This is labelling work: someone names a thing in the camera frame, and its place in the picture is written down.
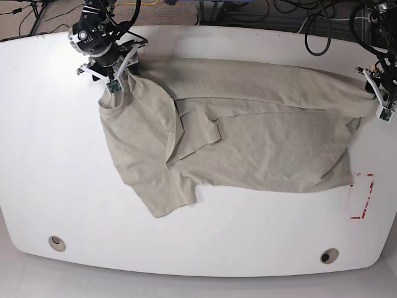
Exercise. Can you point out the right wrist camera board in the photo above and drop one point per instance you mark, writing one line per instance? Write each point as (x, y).
(114, 86)

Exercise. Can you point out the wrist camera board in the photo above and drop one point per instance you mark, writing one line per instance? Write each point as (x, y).
(386, 115)
(114, 86)

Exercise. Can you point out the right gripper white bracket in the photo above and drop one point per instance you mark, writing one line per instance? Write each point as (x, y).
(109, 64)

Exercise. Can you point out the left table cable grommet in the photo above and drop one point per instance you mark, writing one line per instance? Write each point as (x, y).
(57, 243)

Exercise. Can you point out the beige t-shirt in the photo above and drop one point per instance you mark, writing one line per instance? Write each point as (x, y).
(183, 122)

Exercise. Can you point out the table cable grommet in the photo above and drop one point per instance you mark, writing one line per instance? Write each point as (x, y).
(57, 243)
(329, 256)

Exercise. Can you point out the right table cable grommet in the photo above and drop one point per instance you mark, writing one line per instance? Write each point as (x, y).
(329, 256)

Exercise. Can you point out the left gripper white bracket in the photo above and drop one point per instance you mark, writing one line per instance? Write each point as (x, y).
(382, 85)

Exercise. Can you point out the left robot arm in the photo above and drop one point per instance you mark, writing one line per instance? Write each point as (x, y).
(381, 14)

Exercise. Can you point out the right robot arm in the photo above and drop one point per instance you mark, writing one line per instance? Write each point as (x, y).
(97, 28)

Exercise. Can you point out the red tape rectangle marking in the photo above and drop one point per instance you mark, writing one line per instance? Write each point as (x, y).
(359, 195)

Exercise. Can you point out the black tripod stand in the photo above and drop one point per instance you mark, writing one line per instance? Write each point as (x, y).
(38, 8)

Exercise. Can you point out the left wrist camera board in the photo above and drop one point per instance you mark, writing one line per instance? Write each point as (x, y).
(386, 115)

